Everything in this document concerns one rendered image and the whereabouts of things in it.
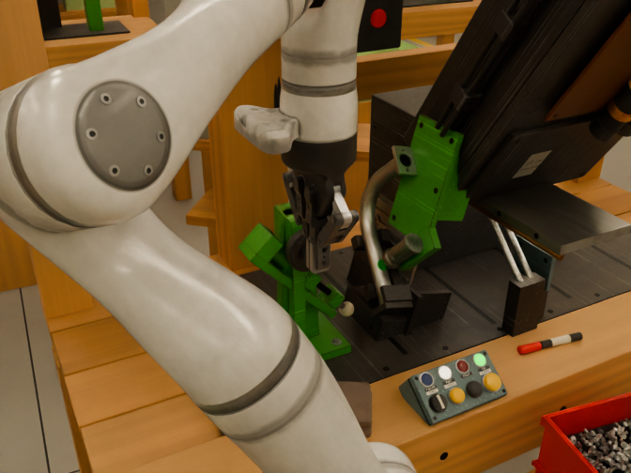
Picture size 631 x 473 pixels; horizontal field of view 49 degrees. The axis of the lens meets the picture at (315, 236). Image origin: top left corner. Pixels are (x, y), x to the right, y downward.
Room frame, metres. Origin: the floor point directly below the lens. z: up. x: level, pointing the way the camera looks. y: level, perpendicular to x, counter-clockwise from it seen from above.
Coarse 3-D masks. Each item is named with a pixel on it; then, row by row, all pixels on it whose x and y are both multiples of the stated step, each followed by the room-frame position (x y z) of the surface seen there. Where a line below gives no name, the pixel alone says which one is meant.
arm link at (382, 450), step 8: (376, 448) 0.46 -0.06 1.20; (384, 448) 0.46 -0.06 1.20; (392, 448) 0.47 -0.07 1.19; (384, 456) 0.45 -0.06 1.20; (392, 456) 0.46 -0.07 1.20; (400, 456) 0.46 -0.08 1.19; (384, 464) 0.44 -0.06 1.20; (392, 464) 0.44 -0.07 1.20; (400, 464) 0.45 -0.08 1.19; (408, 464) 0.46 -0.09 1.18; (392, 472) 0.43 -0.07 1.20; (400, 472) 0.44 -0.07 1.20; (408, 472) 0.44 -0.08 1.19; (416, 472) 0.46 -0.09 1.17
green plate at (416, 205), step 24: (432, 120) 1.15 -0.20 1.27; (432, 144) 1.12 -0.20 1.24; (456, 144) 1.08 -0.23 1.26; (432, 168) 1.10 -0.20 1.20; (456, 168) 1.09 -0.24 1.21; (408, 192) 1.13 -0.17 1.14; (432, 192) 1.08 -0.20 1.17; (456, 192) 1.10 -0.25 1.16; (408, 216) 1.11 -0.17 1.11; (432, 216) 1.06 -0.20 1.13; (456, 216) 1.10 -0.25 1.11
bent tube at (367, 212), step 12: (396, 156) 1.13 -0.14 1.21; (408, 156) 1.15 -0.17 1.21; (384, 168) 1.16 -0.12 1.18; (396, 168) 1.12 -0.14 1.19; (408, 168) 1.13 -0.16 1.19; (372, 180) 1.18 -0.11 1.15; (384, 180) 1.16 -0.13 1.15; (372, 192) 1.18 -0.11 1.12; (372, 204) 1.18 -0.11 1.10; (360, 216) 1.17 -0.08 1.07; (372, 216) 1.17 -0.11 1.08; (372, 228) 1.15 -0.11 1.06; (372, 240) 1.13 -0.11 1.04; (372, 252) 1.11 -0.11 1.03; (372, 264) 1.10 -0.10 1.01; (372, 276) 1.09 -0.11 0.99; (384, 276) 1.08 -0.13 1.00
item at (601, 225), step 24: (504, 192) 1.16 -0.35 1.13; (528, 192) 1.16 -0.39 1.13; (552, 192) 1.16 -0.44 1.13; (504, 216) 1.08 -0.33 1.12; (528, 216) 1.06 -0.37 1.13; (552, 216) 1.06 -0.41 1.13; (576, 216) 1.06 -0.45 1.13; (600, 216) 1.06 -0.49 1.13; (528, 240) 1.02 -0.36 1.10; (552, 240) 0.98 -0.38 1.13; (576, 240) 0.98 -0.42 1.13; (600, 240) 1.00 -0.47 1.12
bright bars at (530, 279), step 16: (496, 224) 1.12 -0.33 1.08; (512, 240) 1.11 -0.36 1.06; (512, 256) 1.08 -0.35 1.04; (528, 272) 1.06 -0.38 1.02; (512, 288) 1.04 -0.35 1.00; (528, 288) 1.03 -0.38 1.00; (544, 288) 1.05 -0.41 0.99; (512, 304) 1.04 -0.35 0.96; (528, 304) 1.04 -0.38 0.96; (512, 320) 1.03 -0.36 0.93; (528, 320) 1.04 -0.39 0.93; (512, 336) 1.03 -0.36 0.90
